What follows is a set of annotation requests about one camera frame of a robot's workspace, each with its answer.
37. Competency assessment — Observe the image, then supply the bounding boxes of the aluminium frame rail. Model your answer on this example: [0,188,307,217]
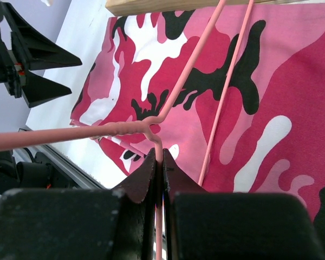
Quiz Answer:
[12,127,109,190]

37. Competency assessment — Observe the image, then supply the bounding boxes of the pink camouflage trousers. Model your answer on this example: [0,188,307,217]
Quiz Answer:
[70,3,325,246]

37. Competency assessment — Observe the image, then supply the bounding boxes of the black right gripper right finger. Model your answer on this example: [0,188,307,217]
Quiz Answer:
[163,149,325,259]

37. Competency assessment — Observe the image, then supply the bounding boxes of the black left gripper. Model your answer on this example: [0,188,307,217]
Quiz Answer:
[0,2,82,108]

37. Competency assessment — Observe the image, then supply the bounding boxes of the pink wire clothes hanger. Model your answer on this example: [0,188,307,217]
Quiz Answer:
[0,0,255,260]

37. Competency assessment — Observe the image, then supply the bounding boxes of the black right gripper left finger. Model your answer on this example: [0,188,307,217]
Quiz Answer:
[0,149,156,259]

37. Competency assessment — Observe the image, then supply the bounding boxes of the wooden clothes rack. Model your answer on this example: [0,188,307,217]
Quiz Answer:
[105,1,325,16]

